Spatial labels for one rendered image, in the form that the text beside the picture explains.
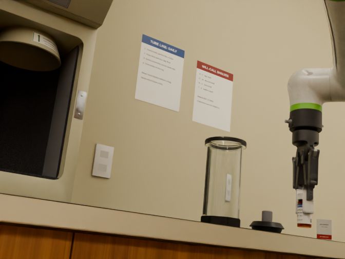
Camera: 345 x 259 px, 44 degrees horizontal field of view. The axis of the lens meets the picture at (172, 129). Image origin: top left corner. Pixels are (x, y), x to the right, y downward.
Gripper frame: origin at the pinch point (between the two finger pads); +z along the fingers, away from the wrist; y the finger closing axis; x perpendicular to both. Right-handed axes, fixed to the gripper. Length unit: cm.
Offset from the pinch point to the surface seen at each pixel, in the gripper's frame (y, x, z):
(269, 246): 24.5, -18.7, 13.6
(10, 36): 18, -82, -29
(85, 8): 19, -65, -38
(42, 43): 17, -74, -28
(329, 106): -96, 56, -67
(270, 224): 6.8, -12.1, 7.6
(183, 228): 35, -39, 12
